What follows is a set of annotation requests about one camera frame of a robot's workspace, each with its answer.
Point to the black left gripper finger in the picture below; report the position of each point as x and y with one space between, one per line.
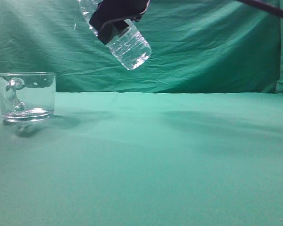
110 30

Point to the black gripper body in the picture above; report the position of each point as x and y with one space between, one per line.
112 11

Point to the clear plastic water bottle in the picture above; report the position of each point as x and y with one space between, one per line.
130 48

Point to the clear glass cup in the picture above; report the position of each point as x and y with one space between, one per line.
27 97

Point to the green backdrop cloth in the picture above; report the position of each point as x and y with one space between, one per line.
198 46

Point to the green table cloth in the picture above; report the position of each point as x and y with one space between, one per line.
137 159

